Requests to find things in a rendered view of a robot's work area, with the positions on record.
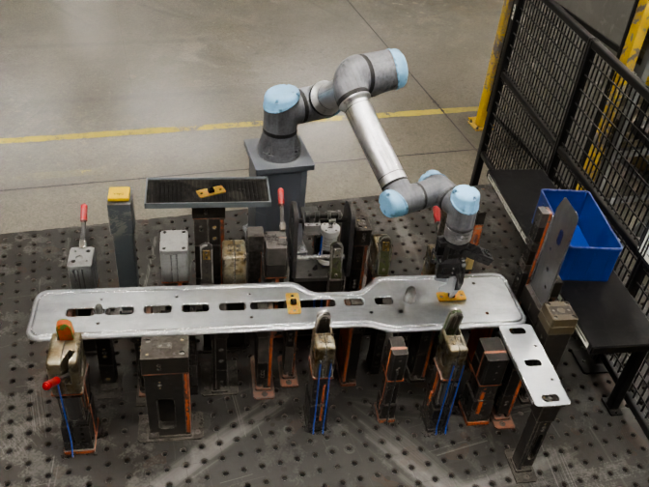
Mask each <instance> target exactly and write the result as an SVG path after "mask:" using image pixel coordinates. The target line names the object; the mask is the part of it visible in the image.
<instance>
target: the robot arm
mask: <svg viewBox="0 0 649 487"><path fill-rule="evenodd" d="M408 75H409V71H408V64H407V61H406V58H405V56H404V55H403V53H402V52H401V51H400V50H398V49H396V48H392V49H390V48H388V49H386V50H380V51H375V52H369V53H363V54H356V55H352V56H350V57H348V58H346V59H345V60H343V61H342V62H341V63H340V65H339V66H338V68H337V70H336V72H335V74H334V77H333V80H331V81H327V80H323V81H320V82H318V83H316V84H314V85H312V86H308V87H303V88H297V87H296V86H294V85H290V84H288V85H285V84H279V85H275V86H273V87H271V88H269V89H268V90H267V91H266V93H265V97H264V103H263V108H264V117H263V132H262V135H261V137H260V140H259V142H258V145H257V154H258V156H259V157H260V158H262V159H263V160H266V161H268V162H272V163H289V162H292V161H295V160H297V159H298V158H299V157H300V150H301V148H300V144H299V140H298V137H297V133H296V132H297V125H298V124H303V123H307V122H312V121H316V120H321V119H328V118H331V117H333V116H336V115H337V114H338V113H339V112H340V111H341V112H345V113H346V115H347V117H348V120H349V122H350V124H351V126H352V128H353V131H354V133H355V135H356V137H357V139H358V142H359V144H360V146H361V148H362V150H363V152H364V154H365V156H366V157H367V159H368V161H369V164H370V166H371V168H372V170H373V172H374V174H375V176H376V178H377V180H378V182H379V184H380V187H381V189H382V193H381V195H380V198H379V203H380V208H381V211H382V213H383V214H384V215H386V216H387V217H397V216H403V215H406V214H410V213H413V212H416V211H420V210H423V209H427V208H430V207H433V206H438V207H439V208H441V209H442V210H443V211H444V212H446V213H447V218H446V223H445V228H444V233H443V235H442V236H437V241H436V247H435V248H433V250H432V255H431V260H430V263H434V264H435V265H436V266H435V268H436V269H435V274H436V276H435V278H434V280H435V281H439V282H444V283H445V284H442V285H440V286H439V287H438V290H439V291H440V292H445V293H450V294H449V298H452V297H454V296H455V295H456V294H457V293H458V291H459V290H460V289H461V287H462V285H463V283H464V278H465V272H466V257H467V258H469V259H472V260H474V261H477V262H479V263H482V264H484V265H487V266H488V265H489V264H490V263H491V262H492V261H493V260H494V258H493V256H492V254H491V253H490V252H489V250H488V249H485V248H483V247H480V246H478V245H475V244H473V243H470V240H471V236H472V232H473V227H474V223H475V219H476V216H477V212H478V210H479V201H480V193H479V191H478V190H477V189H476V188H475V187H473V186H468V185H459V186H456V185H455V184H454V183H452V182H451V181H450V180H449V179H448V178H447V177H446V176H445V175H443V174H441V173H439V172H438V171H436V170H429V171H427V172H426V173H425V174H423V175H422V176H421V177H420V179H419V181H418V182H417V183H413V184H410V183H409V180H408V177H407V175H406V173H405V171H404V169H403V167H402V165H401V163H400V161H399V160H398V158H397V156H396V154H395V152H394V150H393V148H392V146H391V144H390V142H389V140H388V137H387V135H386V133H385V131H384V129H383V127H382V125H381V122H380V120H379V118H378V116H377V114H376V112H375V110H374V108H373V106H372V104H371V103H370V98H371V97H375V96H378V95H380V94H382V93H385V92H388V91H392V90H398V89H401V88H403V87H404V86H405V85H406V83H407V81H408ZM433 253H434V254H435V256H436V259H432V258H433Z"/></svg>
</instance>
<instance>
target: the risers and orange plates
mask: <svg viewBox="0 0 649 487"><path fill-rule="evenodd" d="M385 336H386V334H385V331H382V330H378V329H372V334H371V339H370V345H369V351H368V353H367V358H366V361H367V365H368V369H369V373H370V374H379V373H380V368H381V356H382V351H383V346H384V340H385ZM188 337H189V387H190V395H196V394H198V362H197V343H196V339H195V335H189V336H188Z"/></svg>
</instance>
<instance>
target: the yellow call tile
mask: <svg viewBox="0 0 649 487"><path fill-rule="evenodd" d="M129 194H130V187H129V186H123V187H110V188H109V192H108V198H107V199H108V201H128V200H129Z"/></svg>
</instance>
